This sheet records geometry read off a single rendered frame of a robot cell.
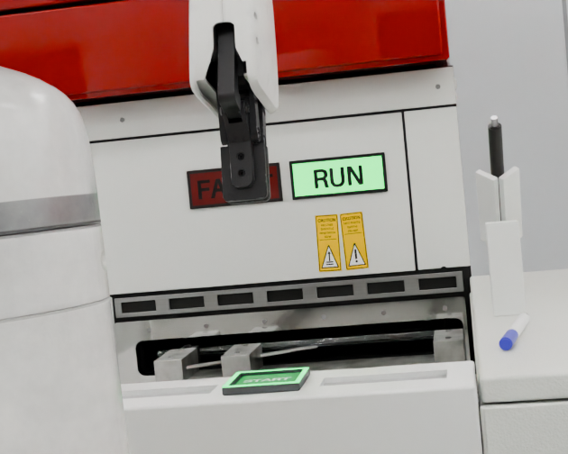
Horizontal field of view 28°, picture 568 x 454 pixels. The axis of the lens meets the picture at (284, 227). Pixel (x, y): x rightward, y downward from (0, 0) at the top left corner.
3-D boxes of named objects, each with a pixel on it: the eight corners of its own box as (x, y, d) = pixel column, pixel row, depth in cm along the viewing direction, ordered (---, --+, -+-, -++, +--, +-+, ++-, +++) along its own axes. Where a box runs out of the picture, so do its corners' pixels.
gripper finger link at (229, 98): (221, 4, 81) (236, 70, 84) (208, 62, 75) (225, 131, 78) (237, 3, 81) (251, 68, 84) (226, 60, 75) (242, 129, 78)
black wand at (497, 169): (502, 120, 98) (501, 112, 98) (486, 122, 98) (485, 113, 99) (512, 290, 110) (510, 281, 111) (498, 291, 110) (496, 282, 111)
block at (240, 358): (236, 367, 138) (233, 342, 138) (263, 365, 137) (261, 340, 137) (223, 380, 130) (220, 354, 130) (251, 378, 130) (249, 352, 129)
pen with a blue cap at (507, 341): (519, 309, 98) (498, 337, 85) (531, 309, 97) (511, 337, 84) (520, 321, 98) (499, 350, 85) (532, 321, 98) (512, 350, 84)
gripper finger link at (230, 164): (220, 113, 82) (224, 203, 81) (210, 102, 79) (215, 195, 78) (263, 108, 82) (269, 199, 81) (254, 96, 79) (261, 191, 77)
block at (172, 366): (172, 371, 139) (169, 347, 139) (199, 369, 139) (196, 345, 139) (155, 385, 131) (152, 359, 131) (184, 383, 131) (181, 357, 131)
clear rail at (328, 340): (158, 358, 145) (157, 348, 145) (454, 337, 139) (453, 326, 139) (155, 360, 143) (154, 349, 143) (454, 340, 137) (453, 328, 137)
